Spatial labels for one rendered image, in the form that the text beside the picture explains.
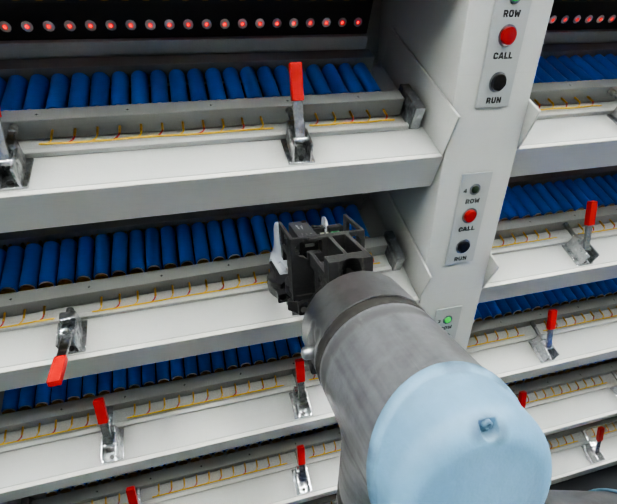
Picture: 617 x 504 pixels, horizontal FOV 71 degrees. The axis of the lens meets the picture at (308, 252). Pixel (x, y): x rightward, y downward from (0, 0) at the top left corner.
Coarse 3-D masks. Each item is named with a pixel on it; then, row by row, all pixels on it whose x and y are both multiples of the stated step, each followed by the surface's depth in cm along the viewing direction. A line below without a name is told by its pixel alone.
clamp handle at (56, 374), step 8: (64, 336) 47; (72, 336) 47; (64, 344) 46; (64, 352) 45; (56, 360) 44; (64, 360) 44; (56, 368) 43; (64, 368) 43; (48, 376) 42; (56, 376) 42; (48, 384) 41; (56, 384) 42
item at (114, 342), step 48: (384, 192) 63; (192, 288) 55; (240, 288) 55; (0, 336) 48; (48, 336) 49; (96, 336) 49; (144, 336) 50; (192, 336) 51; (240, 336) 53; (288, 336) 56; (0, 384) 48
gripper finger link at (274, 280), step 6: (270, 264) 48; (270, 270) 48; (276, 270) 46; (270, 276) 46; (276, 276) 45; (282, 276) 45; (270, 282) 44; (276, 282) 44; (282, 282) 43; (270, 288) 44; (276, 288) 44; (282, 288) 43; (276, 294) 43; (282, 294) 42; (282, 300) 43
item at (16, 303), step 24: (384, 240) 60; (216, 264) 54; (240, 264) 55; (264, 264) 55; (48, 288) 50; (72, 288) 50; (96, 288) 51; (120, 288) 51; (144, 288) 52; (168, 288) 54; (0, 312) 49; (24, 312) 49
